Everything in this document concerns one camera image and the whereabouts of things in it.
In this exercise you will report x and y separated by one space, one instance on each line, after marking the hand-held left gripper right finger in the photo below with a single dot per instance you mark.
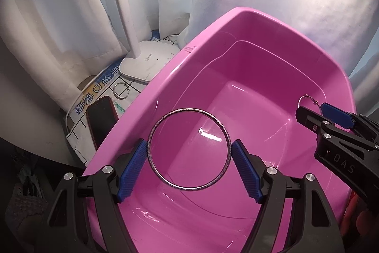
247 170

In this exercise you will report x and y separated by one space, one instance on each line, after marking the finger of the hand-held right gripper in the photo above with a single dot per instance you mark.
336 115
308 118

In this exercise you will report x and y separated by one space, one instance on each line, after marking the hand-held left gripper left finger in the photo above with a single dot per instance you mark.
133 170

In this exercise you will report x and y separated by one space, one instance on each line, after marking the pink plastic basin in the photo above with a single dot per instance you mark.
251 78

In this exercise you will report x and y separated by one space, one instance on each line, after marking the silver bangle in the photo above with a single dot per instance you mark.
189 109

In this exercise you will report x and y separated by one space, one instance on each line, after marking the phone with red case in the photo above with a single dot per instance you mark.
100 119

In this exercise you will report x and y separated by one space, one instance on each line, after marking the white desk lamp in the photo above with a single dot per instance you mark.
148 63

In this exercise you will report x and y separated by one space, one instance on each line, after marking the grey knitted cloth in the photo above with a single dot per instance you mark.
23 211

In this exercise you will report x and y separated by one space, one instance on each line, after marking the white curtain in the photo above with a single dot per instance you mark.
59 4

